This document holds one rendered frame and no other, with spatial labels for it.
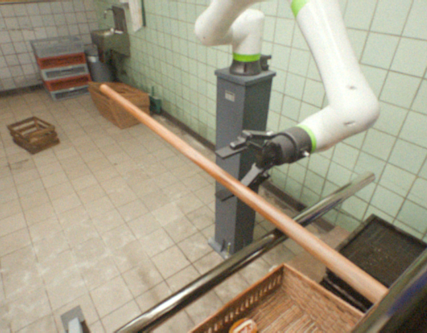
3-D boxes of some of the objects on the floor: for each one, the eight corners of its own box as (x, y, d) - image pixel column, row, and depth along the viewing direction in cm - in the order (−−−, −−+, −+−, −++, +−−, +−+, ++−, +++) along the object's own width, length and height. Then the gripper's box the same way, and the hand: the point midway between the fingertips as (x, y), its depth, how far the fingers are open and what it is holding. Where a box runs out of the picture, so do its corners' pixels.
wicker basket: (116, 132, 337) (111, 110, 321) (94, 117, 371) (89, 96, 355) (151, 120, 364) (148, 99, 348) (129, 106, 398) (125, 87, 382)
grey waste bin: (119, 87, 460) (112, 51, 428) (95, 92, 442) (86, 55, 410) (110, 81, 485) (103, 46, 453) (88, 86, 466) (78, 49, 435)
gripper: (303, 111, 68) (230, 139, 57) (287, 190, 81) (227, 224, 71) (279, 102, 73) (208, 125, 62) (268, 177, 86) (209, 207, 76)
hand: (223, 175), depth 67 cm, fingers open, 11 cm apart
